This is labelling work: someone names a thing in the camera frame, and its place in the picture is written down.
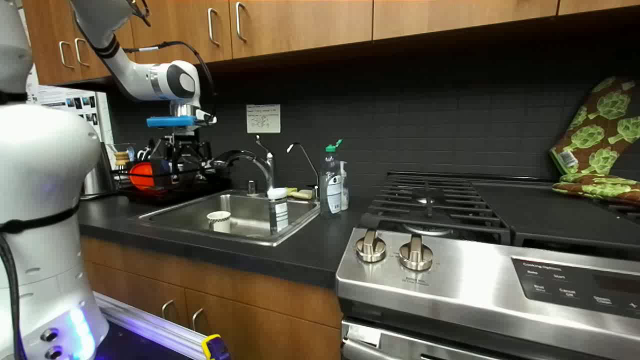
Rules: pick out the yellow and blue clamp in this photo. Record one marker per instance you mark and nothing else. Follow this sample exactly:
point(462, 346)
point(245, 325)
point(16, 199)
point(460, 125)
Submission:
point(216, 347)

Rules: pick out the cabinet door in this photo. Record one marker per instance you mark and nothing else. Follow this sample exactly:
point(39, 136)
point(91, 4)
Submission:
point(305, 25)
point(465, 15)
point(95, 62)
point(265, 330)
point(47, 45)
point(175, 25)
point(135, 295)
point(600, 5)

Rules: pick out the chrome sink tap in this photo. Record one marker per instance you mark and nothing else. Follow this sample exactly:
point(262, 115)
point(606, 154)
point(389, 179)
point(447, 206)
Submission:
point(260, 167)

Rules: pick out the steel sink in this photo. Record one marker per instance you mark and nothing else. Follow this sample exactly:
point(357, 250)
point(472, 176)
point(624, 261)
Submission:
point(240, 215)

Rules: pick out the stove knob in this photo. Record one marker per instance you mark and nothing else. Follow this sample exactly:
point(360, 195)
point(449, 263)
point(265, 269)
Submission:
point(415, 254)
point(370, 246)

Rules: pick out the stainless steel stove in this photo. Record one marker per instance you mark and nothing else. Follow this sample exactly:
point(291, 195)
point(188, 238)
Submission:
point(475, 300)

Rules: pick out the small chrome sink cap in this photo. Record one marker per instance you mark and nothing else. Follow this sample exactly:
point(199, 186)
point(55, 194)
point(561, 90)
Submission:
point(251, 188)

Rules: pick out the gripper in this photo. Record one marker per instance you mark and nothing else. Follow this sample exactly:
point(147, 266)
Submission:
point(184, 136)

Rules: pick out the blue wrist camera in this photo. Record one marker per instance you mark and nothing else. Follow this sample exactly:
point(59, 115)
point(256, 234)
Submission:
point(170, 121)

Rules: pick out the clear bottle with white lid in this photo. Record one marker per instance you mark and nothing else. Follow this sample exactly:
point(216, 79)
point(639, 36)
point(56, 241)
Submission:
point(278, 212)

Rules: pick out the slim chrome tap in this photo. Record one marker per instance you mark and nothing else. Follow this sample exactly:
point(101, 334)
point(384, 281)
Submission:
point(311, 165)

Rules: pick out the black stove griddle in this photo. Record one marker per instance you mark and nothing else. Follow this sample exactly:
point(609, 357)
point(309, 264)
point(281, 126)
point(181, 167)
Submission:
point(560, 212)

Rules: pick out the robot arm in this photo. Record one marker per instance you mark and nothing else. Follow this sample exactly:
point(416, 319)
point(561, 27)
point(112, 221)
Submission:
point(45, 165)

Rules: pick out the dish soap bottle green cap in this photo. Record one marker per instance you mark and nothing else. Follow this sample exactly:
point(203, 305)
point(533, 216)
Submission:
point(330, 190)

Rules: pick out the stove burner with black grate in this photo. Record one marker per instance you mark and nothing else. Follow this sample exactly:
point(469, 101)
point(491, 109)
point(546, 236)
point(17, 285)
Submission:
point(440, 205)

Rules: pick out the chrome tap lever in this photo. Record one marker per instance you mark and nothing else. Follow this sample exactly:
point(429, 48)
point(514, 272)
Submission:
point(263, 146)

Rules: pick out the white patterned cup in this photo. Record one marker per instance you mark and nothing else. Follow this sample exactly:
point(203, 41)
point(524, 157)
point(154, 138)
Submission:
point(219, 221)

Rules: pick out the steel kettle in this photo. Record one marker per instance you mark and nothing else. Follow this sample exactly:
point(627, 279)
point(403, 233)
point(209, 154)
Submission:
point(95, 177)

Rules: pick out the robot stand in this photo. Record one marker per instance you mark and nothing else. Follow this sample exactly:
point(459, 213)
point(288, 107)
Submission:
point(150, 325)

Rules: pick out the upper cabinet door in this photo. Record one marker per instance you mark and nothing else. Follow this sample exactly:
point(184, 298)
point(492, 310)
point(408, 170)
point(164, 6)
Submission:
point(95, 62)
point(175, 25)
point(47, 45)
point(465, 15)
point(600, 5)
point(305, 25)

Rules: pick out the clear glass container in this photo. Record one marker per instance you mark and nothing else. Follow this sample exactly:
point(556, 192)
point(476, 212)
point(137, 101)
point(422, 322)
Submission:
point(129, 149)

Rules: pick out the poster with photos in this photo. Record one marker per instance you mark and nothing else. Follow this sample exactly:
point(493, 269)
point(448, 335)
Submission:
point(75, 102)

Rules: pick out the orange bowl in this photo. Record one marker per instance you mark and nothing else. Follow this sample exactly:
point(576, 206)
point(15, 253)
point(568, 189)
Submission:
point(141, 176)

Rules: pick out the white paper note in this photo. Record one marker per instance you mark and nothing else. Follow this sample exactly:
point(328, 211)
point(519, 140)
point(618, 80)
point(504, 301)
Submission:
point(263, 118)

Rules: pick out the black dish rack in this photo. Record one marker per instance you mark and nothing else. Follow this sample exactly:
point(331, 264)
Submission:
point(150, 192)

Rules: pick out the yellow green sponge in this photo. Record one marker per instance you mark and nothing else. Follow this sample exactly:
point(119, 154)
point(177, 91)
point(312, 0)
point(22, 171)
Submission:
point(299, 194)

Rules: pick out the wooden upper cabinet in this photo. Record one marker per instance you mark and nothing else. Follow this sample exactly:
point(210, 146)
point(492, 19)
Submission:
point(300, 22)

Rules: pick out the lower cabinet door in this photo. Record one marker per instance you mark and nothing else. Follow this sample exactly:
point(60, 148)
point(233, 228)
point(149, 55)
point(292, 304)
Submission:
point(135, 295)
point(265, 330)

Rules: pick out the artichoke print oven mitt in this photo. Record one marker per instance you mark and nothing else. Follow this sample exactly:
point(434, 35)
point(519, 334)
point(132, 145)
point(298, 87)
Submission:
point(600, 130)

